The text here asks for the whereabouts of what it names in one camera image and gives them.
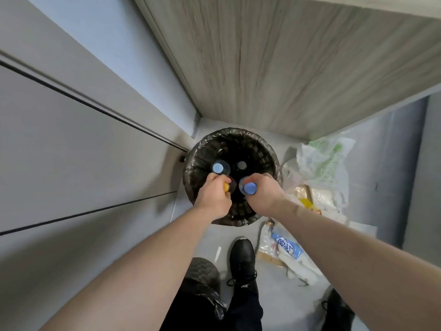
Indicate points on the person's left hand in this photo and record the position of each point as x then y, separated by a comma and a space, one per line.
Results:
212, 198

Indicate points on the person's right hand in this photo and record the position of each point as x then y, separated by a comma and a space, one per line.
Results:
267, 198

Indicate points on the person's right fingers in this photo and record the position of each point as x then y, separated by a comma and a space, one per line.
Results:
258, 178

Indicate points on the person's left fingers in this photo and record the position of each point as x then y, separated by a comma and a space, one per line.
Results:
217, 180

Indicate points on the yellow capped bottle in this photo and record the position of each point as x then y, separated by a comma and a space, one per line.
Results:
226, 187

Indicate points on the person's left forearm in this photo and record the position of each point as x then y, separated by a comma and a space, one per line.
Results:
144, 272

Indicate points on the person's right forearm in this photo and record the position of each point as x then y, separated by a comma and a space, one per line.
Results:
351, 261

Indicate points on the light blue capped bottle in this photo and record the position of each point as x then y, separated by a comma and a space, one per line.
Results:
217, 167

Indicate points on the grey capped bottle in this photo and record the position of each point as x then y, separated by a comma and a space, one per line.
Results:
242, 165

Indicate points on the black mesh waste bin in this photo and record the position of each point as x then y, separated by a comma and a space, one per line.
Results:
237, 148

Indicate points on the black plastic bin liner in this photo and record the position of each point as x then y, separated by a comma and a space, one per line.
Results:
199, 148

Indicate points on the yellow wrapper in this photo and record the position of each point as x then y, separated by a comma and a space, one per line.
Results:
306, 203

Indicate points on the clear bag of rubbish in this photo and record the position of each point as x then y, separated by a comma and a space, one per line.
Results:
322, 199

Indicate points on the white green plastic bag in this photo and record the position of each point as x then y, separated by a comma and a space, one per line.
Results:
324, 158

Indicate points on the white paper scrap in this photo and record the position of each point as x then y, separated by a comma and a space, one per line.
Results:
217, 254

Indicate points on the blue white packet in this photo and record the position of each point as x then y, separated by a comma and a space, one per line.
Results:
288, 246

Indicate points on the person's left black shoe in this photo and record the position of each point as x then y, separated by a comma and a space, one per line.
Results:
243, 260

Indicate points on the person's black shoe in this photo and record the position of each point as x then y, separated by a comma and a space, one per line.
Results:
243, 260
337, 313

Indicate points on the clear bag of wrappers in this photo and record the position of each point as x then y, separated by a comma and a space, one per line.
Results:
299, 268

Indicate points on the wood grain desk panel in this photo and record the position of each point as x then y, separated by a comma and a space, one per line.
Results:
275, 58

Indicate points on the person's black trousers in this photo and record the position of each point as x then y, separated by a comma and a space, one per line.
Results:
244, 310

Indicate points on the grey cabinet front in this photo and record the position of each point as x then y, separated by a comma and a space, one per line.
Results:
69, 141

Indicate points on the person's right black shoe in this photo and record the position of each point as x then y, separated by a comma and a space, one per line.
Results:
337, 313

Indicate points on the grey desk side panel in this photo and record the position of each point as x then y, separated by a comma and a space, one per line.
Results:
422, 175

